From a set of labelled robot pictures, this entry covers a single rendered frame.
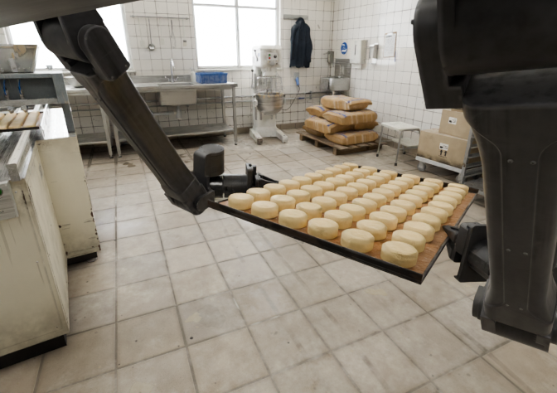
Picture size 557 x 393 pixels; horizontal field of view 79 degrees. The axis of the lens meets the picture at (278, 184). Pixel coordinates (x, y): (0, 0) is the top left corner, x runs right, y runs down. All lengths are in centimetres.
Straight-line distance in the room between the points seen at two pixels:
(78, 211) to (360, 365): 179
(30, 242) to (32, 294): 24
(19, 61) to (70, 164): 57
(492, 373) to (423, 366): 29
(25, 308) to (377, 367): 152
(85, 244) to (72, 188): 38
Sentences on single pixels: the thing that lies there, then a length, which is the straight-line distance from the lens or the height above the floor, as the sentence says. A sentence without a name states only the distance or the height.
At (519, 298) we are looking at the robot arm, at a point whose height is 105.
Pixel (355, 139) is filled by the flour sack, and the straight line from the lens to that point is 472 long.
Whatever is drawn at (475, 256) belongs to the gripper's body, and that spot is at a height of 98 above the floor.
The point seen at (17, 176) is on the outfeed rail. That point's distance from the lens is 155.
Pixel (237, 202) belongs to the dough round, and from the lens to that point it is 64.
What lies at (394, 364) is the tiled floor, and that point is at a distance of 175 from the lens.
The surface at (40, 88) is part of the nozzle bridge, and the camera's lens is 229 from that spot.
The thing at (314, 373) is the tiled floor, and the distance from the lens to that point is 166.
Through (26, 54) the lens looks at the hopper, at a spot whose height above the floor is 127.
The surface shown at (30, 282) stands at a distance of 177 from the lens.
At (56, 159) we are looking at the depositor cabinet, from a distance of 227.
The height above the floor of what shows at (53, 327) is 14.
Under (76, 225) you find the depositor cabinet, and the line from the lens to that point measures 241.
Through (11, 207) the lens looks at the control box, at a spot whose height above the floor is 74.
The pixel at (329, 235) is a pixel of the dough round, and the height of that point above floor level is 100.
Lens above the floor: 127
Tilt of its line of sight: 21 degrees down
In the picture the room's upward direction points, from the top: straight up
